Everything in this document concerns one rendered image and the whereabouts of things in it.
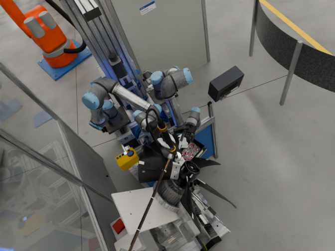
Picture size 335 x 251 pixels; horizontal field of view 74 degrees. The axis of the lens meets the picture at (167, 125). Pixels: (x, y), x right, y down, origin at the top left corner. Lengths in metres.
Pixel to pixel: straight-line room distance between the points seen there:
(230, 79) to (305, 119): 1.60
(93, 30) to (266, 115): 2.31
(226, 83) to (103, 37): 0.98
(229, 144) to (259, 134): 0.39
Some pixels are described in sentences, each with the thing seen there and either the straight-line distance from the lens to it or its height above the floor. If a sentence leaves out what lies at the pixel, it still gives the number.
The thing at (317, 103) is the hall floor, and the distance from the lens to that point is 3.40.
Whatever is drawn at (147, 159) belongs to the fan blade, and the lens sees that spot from 1.31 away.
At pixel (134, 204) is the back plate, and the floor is 1.28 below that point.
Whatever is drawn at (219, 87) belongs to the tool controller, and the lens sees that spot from 1.78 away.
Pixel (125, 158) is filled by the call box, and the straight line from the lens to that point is 1.78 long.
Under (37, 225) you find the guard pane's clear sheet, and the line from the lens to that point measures 1.23.
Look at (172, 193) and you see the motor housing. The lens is 1.46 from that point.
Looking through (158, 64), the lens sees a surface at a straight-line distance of 3.29.
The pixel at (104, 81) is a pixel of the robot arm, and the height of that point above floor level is 1.62.
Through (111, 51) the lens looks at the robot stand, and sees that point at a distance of 1.84.
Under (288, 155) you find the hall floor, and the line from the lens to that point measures 2.91.
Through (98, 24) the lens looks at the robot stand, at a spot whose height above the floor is 1.80.
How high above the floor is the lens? 2.54
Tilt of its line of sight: 54 degrees down
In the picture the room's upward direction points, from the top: 22 degrees counter-clockwise
